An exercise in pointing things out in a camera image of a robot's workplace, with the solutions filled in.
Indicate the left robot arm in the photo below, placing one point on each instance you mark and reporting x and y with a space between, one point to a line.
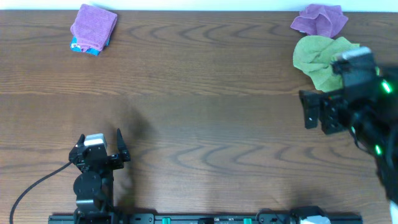
94 186

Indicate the purple microfiber cloth with label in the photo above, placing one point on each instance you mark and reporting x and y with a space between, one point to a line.
93 21

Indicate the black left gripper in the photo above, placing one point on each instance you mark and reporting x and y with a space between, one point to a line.
120 160

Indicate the folded blue cloth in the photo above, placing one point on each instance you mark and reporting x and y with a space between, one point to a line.
89 45

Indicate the crumpled green cloth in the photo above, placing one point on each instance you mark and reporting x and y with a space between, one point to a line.
314 55

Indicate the crumpled purple cloth at back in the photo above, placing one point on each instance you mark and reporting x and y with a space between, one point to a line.
318 19

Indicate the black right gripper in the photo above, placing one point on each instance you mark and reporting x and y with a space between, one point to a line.
333 107

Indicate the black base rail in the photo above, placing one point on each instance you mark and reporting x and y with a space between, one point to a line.
148 218

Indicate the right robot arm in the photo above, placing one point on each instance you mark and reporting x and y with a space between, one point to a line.
366 107

